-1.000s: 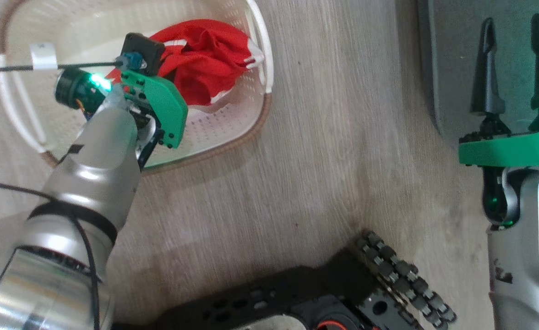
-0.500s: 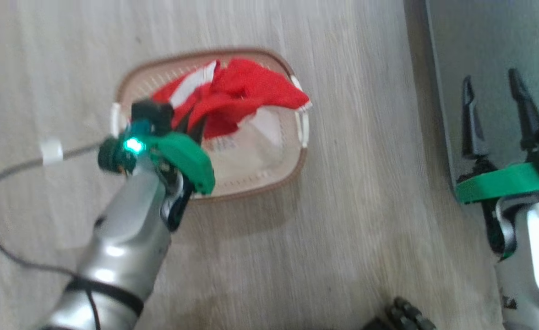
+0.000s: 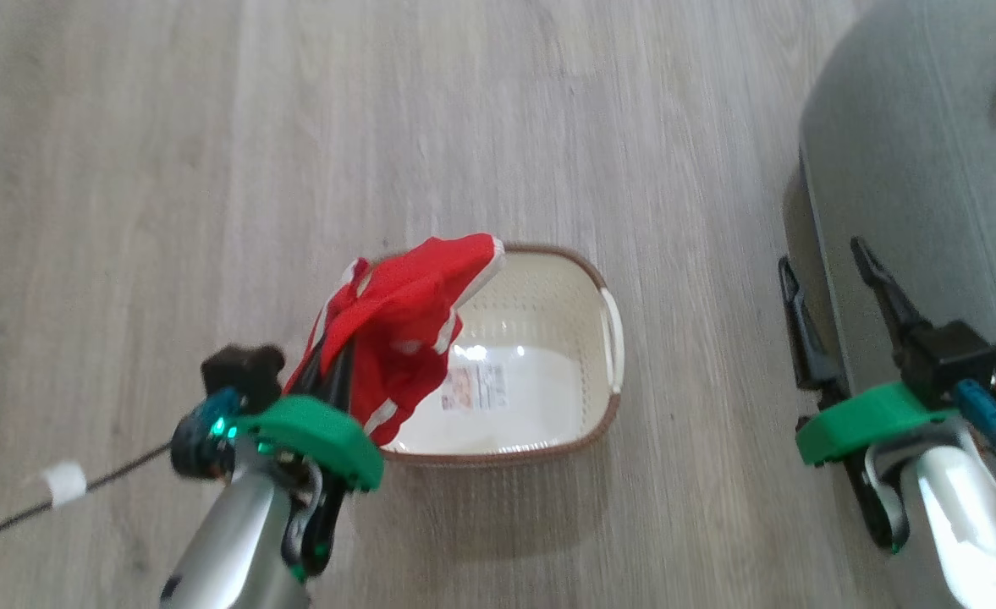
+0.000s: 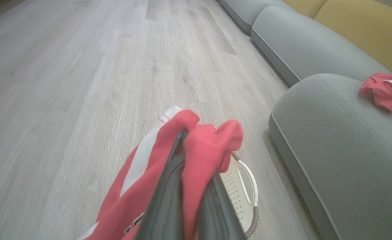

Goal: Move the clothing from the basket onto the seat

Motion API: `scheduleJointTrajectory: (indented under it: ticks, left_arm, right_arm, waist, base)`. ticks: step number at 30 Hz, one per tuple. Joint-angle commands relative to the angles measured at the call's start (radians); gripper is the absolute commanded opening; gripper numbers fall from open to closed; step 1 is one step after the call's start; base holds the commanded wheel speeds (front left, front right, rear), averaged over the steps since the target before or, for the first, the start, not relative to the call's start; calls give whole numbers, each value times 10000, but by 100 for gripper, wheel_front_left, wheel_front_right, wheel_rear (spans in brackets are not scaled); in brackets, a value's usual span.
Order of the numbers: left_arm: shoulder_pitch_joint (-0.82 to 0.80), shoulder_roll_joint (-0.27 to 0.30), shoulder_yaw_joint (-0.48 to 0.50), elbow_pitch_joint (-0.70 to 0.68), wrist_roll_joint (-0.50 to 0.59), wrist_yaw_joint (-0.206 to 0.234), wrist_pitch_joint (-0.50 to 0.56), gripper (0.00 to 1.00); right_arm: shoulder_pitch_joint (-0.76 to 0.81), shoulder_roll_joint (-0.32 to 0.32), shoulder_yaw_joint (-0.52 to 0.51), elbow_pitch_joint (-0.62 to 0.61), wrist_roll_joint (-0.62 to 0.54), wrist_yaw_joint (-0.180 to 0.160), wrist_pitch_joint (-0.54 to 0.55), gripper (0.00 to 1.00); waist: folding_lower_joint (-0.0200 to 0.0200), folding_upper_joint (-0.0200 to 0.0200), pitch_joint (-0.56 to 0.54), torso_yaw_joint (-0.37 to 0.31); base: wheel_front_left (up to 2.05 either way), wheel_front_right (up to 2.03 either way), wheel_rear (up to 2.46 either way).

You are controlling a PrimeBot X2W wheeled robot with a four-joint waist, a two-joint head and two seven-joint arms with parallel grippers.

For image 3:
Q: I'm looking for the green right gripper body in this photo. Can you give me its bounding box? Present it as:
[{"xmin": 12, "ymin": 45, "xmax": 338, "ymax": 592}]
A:
[{"xmin": 795, "ymin": 381, "xmax": 960, "ymax": 556}]

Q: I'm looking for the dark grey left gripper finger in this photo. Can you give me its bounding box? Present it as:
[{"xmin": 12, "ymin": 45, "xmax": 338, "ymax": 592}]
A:
[
  {"xmin": 327, "ymin": 337, "xmax": 355, "ymax": 412},
  {"xmin": 302, "ymin": 342, "xmax": 333, "ymax": 400}
]

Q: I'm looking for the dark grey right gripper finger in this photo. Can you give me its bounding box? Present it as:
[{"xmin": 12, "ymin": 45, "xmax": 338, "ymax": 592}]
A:
[
  {"xmin": 778, "ymin": 256, "xmax": 848, "ymax": 398},
  {"xmin": 850, "ymin": 236, "xmax": 931, "ymax": 340}
]

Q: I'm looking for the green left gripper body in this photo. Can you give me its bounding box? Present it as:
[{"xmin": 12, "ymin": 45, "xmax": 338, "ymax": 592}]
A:
[{"xmin": 230, "ymin": 395, "xmax": 385, "ymax": 581}]

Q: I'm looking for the red white-striped garment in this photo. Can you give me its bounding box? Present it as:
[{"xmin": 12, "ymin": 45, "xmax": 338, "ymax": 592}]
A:
[{"xmin": 282, "ymin": 233, "xmax": 508, "ymax": 448}]

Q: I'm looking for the grey fabric sofa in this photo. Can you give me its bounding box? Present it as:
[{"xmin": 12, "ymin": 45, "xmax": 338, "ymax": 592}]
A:
[{"xmin": 799, "ymin": 0, "xmax": 996, "ymax": 609}]

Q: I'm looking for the printed paper label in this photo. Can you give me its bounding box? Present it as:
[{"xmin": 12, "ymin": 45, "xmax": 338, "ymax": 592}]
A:
[{"xmin": 440, "ymin": 365, "xmax": 509, "ymax": 414}]

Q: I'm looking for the white brown-rimmed laundry basket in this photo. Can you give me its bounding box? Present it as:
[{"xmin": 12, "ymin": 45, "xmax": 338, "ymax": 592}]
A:
[{"xmin": 352, "ymin": 242, "xmax": 626, "ymax": 469}]

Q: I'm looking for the white tape tag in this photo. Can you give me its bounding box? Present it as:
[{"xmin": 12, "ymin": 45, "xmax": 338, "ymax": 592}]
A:
[{"xmin": 42, "ymin": 460, "xmax": 89, "ymax": 509}]

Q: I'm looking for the blue right camera connector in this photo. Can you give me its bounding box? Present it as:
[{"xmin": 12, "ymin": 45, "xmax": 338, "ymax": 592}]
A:
[{"xmin": 952, "ymin": 378, "xmax": 996, "ymax": 454}]

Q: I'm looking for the blue camera connector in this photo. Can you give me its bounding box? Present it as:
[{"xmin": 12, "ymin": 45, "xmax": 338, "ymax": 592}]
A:
[
  {"xmin": 169, "ymin": 387, "xmax": 241, "ymax": 484},
  {"xmin": 952, "ymin": 378, "xmax": 996, "ymax": 454}
]

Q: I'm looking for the blue left camera connector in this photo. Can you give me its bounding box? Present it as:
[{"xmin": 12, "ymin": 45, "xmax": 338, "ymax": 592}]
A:
[{"xmin": 169, "ymin": 387, "xmax": 241, "ymax": 484}]

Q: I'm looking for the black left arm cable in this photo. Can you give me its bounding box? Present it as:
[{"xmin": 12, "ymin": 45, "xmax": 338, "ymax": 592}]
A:
[{"xmin": 0, "ymin": 439, "xmax": 174, "ymax": 609}]

